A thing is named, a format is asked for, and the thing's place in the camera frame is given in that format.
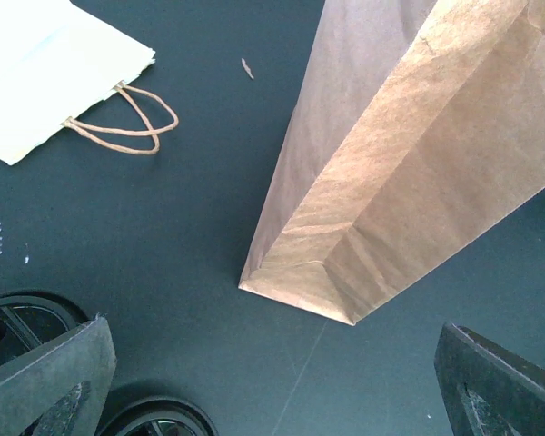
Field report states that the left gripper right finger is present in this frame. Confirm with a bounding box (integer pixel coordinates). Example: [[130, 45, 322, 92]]
[[434, 323, 545, 435]]

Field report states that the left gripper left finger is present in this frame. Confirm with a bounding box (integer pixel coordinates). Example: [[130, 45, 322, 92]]
[[0, 317, 116, 435]]

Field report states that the black lid stack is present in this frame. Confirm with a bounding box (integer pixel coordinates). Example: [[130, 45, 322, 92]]
[[0, 290, 88, 366], [97, 396, 218, 436]]

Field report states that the brown paper bag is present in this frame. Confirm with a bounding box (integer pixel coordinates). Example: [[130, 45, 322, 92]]
[[239, 1, 545, 325]]

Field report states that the tan paper bag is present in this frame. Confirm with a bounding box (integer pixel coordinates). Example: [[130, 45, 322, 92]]
[[0, 1, 179, 165]]

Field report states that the small paper scrap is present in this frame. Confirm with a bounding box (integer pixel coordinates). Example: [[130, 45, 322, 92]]
[[241, 58, 255, 80]]

